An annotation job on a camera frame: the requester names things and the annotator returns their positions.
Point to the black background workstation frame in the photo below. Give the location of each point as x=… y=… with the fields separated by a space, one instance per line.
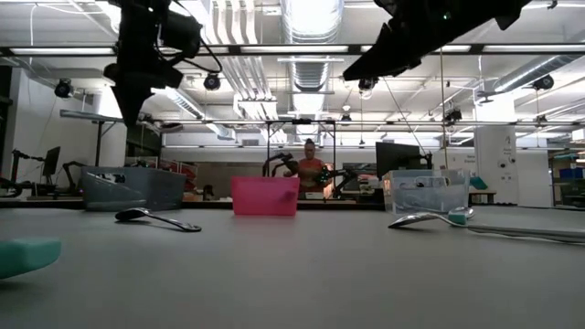
x=301 y=121

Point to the large black monitor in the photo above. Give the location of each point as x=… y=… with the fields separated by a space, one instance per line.
x=395 y=157

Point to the metal storage shelf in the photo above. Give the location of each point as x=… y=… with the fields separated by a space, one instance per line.
x=566 y=194

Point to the pink-red plastic bin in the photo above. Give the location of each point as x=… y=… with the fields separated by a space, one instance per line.
x=262 y=196

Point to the teal background object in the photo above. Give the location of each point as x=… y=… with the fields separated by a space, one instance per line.
x=481 y=183

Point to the black ceiling camera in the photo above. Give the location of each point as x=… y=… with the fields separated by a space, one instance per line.
x=211 y=83
x=544 y=82
x=64 y=89
x=367 y=84
x=452 y=116

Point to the silver ribbed ventilation duct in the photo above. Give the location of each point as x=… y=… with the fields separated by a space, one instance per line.
x=311 y=75

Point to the white pillar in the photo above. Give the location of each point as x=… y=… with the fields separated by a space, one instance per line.
x=496 y=155

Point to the overhead light bar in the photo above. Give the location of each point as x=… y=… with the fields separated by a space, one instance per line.
x=292 y=49

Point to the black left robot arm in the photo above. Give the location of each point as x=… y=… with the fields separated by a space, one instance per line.
x=137 y=32

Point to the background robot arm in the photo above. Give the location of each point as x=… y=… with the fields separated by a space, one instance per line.
x=279 y=162
x=340 y=178

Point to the blue storage crates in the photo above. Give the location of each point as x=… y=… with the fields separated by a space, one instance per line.
x=571 y=173

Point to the grey plastic bin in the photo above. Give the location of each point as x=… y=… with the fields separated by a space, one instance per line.
x=160 y=192

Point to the person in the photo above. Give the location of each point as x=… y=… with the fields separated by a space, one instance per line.
x=311 y=171

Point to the silver round air duct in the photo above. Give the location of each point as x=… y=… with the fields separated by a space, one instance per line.
x=530 y=73

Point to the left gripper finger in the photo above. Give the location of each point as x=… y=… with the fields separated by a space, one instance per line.
x=139 y=98
x=124 y=98

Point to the white rectangular air duct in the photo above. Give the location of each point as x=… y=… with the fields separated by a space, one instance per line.
x=183 y=102

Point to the black spoon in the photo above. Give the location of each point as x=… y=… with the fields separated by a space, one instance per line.
x=132 y=215

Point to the clear plastic bin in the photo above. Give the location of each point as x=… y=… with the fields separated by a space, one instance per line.
x=425 y=196

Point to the background bench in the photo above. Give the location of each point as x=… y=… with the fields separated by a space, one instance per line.
x=484 y=193

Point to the small black monitor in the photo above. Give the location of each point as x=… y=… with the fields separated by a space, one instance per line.
x=51 y=161

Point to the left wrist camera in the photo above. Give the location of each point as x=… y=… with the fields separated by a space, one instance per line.
x=180 y=34

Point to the white ceiling pipes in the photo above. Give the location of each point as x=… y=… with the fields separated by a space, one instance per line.
x=247 y=80

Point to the red background boxes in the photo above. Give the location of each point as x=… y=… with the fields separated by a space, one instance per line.
x=189 y=173

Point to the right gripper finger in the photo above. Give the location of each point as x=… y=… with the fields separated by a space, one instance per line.
x=388 y=45
x=397 y=64

